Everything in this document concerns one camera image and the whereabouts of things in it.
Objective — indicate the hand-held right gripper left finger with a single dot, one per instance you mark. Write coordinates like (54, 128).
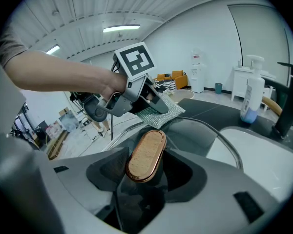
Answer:
(63, 191)

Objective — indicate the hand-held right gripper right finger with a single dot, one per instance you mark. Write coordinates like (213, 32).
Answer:
(210, 203)

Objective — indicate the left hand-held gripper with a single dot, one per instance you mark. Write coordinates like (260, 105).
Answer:
(136, 60)

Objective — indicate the person's left forearm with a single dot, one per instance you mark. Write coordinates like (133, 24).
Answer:
(51, 72)

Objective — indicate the person's left hand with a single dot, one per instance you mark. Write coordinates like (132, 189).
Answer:
(112, 85)

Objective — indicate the white table flowers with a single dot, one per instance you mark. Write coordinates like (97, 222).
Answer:
(169, 91)

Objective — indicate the striped black white blanket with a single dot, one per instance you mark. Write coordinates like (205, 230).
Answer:
(164, 84)

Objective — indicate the round white rimmed table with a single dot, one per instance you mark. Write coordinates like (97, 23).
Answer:
(185, 95)

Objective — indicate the yellow sofa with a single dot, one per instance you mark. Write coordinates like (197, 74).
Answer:
(180, 79)

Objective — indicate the low wooden shelf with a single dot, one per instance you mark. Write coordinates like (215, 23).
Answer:
(56, 145)

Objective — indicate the white water dispenser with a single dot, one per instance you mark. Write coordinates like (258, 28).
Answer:
(197, 77)

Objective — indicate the black sink counter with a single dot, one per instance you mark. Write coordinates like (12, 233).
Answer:
(210, 108)

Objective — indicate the green waste bin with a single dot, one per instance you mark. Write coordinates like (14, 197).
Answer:
(218, 88)

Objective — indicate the white sink basin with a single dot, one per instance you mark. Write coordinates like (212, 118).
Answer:
(258, 160)

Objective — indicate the marbled picture panel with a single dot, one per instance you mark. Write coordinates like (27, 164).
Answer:
(69, 122)

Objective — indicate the small cardboard box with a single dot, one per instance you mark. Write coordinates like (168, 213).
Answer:
(63, 111)

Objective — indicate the white vanity cabinet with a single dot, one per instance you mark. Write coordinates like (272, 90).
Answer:
(239, 82)

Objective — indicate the long ceiling light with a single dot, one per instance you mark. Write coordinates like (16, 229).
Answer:
(121, 28)
(53, 49)

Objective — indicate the white pump soap bottle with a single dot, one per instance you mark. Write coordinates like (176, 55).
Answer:
(254, 94)

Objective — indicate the white roller blind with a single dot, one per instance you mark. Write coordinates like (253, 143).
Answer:
(258, 33)

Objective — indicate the black faucet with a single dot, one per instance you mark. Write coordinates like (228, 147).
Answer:
(290, 106)

